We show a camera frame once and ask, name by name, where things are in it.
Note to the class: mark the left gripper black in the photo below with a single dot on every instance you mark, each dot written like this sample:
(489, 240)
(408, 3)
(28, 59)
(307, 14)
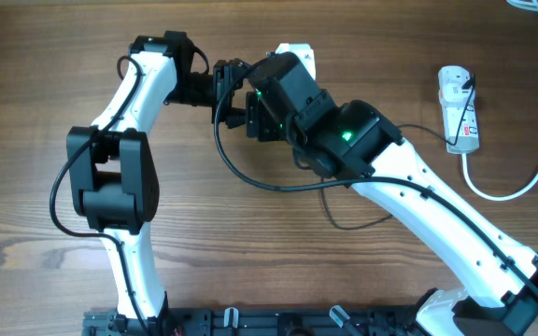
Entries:
(220, 82)

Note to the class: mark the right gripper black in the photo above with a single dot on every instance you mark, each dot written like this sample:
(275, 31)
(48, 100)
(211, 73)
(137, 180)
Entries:
(261, 120)

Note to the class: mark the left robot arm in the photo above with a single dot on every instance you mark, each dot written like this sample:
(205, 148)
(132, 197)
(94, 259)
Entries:
(113, 179)

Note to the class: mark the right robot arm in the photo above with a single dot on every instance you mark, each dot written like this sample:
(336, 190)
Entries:
(354, 145)

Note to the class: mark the white charger plug adapter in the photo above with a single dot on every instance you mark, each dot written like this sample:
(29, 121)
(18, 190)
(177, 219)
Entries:
(455, 84)

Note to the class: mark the white power strip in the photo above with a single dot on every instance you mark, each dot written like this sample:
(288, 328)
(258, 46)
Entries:
(460, 126)

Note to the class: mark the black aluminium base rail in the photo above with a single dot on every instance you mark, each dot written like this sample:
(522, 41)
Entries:
(393, 320)

